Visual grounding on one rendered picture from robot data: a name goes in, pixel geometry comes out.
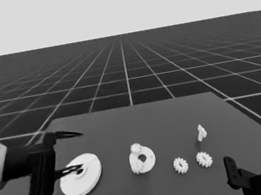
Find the large thick white disc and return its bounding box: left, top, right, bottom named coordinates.
left=54, top=150, right=108, bottom=195

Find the white toothed gear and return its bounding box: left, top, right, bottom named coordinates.
left=172, top=155, right=190, bottom=176
left=194, top=148, right=215, bottom=170
left=129, top=141, right=144, bottom=156
left=130, top=158, right=146, bottom=176

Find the small white T-shaped piece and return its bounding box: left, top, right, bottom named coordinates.
left=194, top=123, right=209, bottom=143

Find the white round carrier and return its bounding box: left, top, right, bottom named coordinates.
left=126, top=142, right=159, bottom=176

